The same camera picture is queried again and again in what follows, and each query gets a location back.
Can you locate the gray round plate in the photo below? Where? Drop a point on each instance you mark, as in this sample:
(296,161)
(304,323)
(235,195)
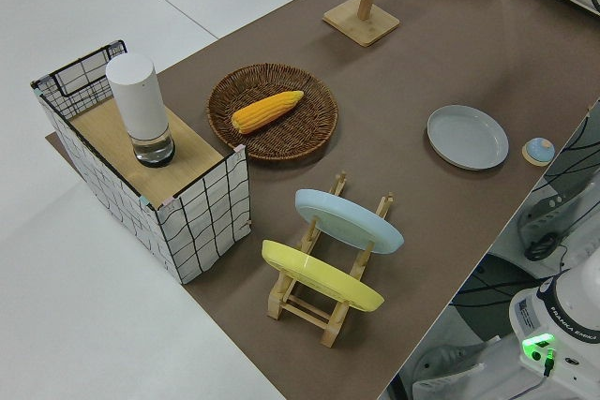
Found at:
(469,137)

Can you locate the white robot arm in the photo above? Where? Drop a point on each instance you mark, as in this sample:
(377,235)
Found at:
(581,297)

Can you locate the light blue plate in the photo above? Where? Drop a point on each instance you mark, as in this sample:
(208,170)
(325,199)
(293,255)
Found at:
(347,219)

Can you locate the yellow plate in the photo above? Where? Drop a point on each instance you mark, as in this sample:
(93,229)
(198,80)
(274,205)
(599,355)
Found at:
(319,273)

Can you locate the wooden mug stand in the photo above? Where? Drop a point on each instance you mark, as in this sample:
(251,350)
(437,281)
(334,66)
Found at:
(361,27)

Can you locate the yellow corn cob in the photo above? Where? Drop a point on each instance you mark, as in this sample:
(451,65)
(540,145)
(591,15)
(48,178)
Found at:
(267,112)

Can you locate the brown wicker basket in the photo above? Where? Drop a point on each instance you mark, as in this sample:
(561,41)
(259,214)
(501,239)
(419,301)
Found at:
(290,140)

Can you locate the blue dome bell wooden base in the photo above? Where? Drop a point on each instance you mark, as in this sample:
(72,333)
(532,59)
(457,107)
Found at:
(539,149)

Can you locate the brown table mat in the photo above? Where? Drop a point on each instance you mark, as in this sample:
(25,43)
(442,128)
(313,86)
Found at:
(422,241)

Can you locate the wooden shelf board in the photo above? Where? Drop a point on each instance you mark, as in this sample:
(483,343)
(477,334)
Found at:
(187,156)

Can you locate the white cylinder with clear base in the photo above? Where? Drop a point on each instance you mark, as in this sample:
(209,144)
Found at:
(136,100)

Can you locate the grid-patterned white box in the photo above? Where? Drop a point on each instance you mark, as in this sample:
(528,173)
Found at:
(206,231)

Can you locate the wooden dish rack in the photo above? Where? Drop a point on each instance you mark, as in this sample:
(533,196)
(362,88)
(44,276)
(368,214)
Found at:
(300,308)

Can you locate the white perforated bracket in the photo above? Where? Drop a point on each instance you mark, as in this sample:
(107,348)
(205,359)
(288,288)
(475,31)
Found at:
(445,365)
(546,212)

